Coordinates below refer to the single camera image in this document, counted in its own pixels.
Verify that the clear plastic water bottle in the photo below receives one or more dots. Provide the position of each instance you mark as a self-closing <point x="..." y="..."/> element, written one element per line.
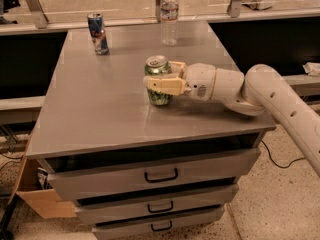
<point x="169" y="12"/>

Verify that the bottom grey drawer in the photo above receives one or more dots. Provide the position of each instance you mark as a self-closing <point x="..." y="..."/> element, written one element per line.
<point x="158" y="223"/>

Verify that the grey drawer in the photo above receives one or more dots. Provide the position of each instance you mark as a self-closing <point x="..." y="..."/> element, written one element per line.
<point x="106" y="181"/>
<point x="143" y="204"/>
<point x="158" y="223"/>

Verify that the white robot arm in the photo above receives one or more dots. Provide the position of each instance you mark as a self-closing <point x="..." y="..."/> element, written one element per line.
<point x="258" y="90"/>

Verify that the middle grey drawer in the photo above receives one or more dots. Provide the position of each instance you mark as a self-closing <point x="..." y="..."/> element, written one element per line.
<point x="143" y="204"/>

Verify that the blue red energy drink can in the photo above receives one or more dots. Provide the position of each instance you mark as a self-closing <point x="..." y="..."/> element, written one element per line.
<point x="98" y="33"/>

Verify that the metal railing frame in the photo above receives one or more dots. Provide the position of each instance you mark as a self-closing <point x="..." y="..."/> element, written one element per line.
<point x="57" y="15"/>

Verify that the cardboard box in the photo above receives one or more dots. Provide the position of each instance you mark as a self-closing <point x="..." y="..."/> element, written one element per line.
<point x="46" y="203"/>

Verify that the top grey drawer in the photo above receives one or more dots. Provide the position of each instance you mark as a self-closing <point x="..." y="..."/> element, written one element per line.
<point x="106" y="181"/>

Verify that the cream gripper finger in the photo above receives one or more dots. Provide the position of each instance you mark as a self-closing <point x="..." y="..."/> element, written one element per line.
<point x="172" y="85"/>
<point x="178" y="68"/>

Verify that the grey drawer cabinet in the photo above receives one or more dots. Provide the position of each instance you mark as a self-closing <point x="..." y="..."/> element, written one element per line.
<point x="97" y="113"/>

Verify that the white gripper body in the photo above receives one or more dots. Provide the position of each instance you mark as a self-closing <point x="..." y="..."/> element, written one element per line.
<point x="199" y="80"/>

